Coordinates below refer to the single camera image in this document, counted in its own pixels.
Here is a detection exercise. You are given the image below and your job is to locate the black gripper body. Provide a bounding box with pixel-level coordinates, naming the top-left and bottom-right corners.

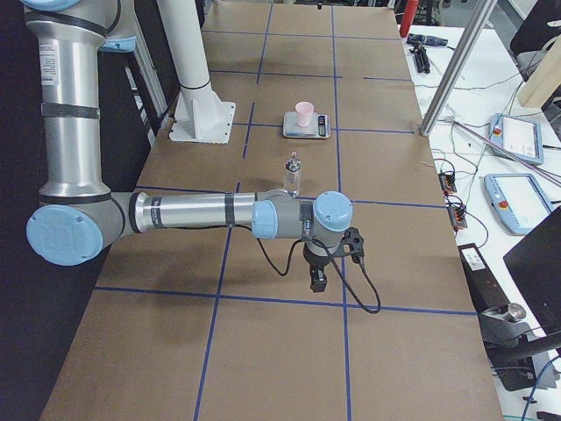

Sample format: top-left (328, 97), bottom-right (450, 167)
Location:
top-left (302, 243), bottom-right (330, 272)

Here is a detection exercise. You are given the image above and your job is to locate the clear glass sauce bottle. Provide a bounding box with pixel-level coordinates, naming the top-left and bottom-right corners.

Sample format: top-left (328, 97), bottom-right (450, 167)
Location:
top-left (283, 152), bottom-right (302, 197)

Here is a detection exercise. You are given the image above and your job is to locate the pink plastic cup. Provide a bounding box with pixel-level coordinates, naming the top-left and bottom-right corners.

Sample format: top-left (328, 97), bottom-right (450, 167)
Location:
top-left (295, 101), bottom-right (315, 127)

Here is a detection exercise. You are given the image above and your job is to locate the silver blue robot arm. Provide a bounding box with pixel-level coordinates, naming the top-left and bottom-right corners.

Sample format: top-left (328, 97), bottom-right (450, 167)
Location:
top-left (24, 1), bottom-right (364, 292)

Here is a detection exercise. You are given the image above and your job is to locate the silver digital kitchen scale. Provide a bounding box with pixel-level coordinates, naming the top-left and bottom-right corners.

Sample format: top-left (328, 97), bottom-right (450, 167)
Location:
top-left (281, 111), bottom-right (332, 140)

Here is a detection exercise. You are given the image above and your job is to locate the upper orange terminal block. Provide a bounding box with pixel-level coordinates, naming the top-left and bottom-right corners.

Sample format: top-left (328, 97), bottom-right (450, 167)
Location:
top-left (438, 170), bottom-right (457, 196)

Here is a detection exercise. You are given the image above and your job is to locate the black box white label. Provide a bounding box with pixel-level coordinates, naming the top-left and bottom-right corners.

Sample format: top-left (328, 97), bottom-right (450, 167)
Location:
top-left (458, 243), bottom-right (510, 313)

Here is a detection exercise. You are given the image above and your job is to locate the black monitor with stand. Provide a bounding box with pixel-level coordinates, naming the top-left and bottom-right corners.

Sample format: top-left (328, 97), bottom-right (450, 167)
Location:
top-left (479, 209), bottom-right (560, 391)

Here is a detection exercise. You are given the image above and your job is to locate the near blue teach pendant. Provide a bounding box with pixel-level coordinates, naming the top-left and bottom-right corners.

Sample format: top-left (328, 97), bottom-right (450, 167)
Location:
top-left (484, 174), bottom-right (554, 236)

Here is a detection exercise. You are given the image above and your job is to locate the blue teach pendant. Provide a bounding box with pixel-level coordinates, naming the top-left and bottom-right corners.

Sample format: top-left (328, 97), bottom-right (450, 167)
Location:
top-left (484, 174), bottom-right (554, 236)
top-left (489, 113), bottom-right (544, 165)

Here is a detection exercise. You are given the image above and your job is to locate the black folded tripod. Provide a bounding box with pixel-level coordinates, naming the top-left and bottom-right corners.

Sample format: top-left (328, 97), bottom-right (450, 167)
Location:
top-left (409, 42), bottom-right (430, 74)

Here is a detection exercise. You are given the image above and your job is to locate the far blue teach pendant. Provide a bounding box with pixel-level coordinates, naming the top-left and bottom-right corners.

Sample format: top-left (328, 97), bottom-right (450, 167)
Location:
top-left (489, 113), bottom-right (544, 165)

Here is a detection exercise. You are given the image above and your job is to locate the folded blue umbrella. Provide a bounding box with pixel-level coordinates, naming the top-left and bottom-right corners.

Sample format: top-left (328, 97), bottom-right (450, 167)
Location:
top-left (407, 33), bottom-right (448, 47)

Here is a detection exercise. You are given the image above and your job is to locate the metal rod green tip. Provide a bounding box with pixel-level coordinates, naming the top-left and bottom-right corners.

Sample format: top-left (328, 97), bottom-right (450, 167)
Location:
top-left (446, 117), bottom-right (561, 185)

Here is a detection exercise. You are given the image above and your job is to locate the wooden board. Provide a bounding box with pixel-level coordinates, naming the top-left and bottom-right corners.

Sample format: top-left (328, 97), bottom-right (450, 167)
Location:
top-left (518, 36), bottom-right (560, 108)

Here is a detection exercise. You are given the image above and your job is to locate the black office chair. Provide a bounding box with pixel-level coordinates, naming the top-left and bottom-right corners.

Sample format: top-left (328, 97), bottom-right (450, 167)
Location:
top-left (510, 0), bottom-right (560, 72)

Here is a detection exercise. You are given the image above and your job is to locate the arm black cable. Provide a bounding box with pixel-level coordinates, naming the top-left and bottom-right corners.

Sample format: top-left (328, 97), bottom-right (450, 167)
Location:
top-left (227, 223), bottom-right (382, 314)

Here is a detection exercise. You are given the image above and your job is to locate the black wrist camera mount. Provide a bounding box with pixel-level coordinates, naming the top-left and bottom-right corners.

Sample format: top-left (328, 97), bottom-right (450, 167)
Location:
top-left (336, 227), bottom-right (365, 266)

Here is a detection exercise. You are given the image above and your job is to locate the aluminium frame post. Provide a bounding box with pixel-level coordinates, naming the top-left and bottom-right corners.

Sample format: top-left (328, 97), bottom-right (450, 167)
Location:
top-left (419, 0), bottom-right (497, 137)

